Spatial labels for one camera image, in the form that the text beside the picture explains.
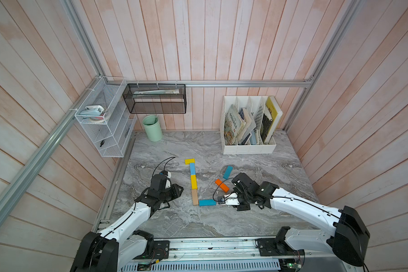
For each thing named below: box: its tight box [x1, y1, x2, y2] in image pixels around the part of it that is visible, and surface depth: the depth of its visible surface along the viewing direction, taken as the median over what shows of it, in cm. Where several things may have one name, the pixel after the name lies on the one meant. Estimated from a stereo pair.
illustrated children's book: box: [223, 104, 246, 146], surface depth 106 cm
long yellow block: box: [190, 174, 198, 190], surface depth 96 cm
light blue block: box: [189, 162, 196, 176], surface depth 103 cm
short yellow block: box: [184, 158, 196, 165], surface depth 106 cm
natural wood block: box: [191, 189, 199, 206], surface depth 90 cm
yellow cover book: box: [265, 96, 279, 134], surface depth 100 cm
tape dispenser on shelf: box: [79, 104, 107, 123], surface depth 71 cm
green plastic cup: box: [142, 114, 163, 143], surface depth 112 cm
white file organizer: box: [220, 95, 283, 155], surface depth 106 cm
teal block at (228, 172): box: [222, 165, 233, 180], surface depth 102 cm
